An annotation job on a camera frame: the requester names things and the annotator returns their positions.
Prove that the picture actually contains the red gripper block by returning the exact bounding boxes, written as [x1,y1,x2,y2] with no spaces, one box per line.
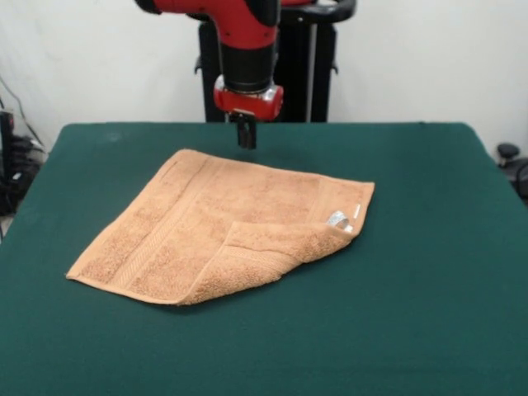
[212,74,285,150]

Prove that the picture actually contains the tan terry towel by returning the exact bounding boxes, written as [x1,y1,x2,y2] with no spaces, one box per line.
[65,148,376,308]

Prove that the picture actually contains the dark green table cloth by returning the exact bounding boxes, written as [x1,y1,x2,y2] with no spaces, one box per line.
[0,121,528,396]

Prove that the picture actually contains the black box device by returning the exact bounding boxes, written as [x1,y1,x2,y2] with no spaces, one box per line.
[0,110,17,182]

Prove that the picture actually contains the black chair base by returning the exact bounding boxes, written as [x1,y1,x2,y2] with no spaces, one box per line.
[496,142,528,207]

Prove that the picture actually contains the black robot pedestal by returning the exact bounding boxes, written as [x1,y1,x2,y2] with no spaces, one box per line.
[193,0,358,124]

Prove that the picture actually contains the black cable bundle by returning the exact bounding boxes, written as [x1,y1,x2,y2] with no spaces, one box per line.
[0,135,45,215]

